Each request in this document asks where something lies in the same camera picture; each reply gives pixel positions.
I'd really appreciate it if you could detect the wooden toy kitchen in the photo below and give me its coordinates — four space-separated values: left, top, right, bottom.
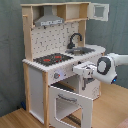
22 2 105 128

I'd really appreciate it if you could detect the grey toy sink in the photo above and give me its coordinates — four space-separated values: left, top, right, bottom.
65 47 95 56

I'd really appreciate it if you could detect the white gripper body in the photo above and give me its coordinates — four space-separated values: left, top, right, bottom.
73 62 97 89

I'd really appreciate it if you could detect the black toy faucet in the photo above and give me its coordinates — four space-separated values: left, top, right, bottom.
67 33 83 49

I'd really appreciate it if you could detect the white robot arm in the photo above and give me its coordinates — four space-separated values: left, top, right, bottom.
73 53 128 84

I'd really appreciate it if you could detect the black toy stovetop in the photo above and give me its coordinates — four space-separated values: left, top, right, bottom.
34 53 71 66

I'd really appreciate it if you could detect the white oven door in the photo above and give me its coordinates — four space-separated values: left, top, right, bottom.
49 86 93 128

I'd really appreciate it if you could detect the white microwave door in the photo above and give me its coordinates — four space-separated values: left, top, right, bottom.
87 3 109 21

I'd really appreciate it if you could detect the grey range hood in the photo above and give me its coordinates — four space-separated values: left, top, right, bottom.
33 5 64 27

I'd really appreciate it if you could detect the left red stove knob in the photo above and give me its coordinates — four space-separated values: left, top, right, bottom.
54 73 60 79

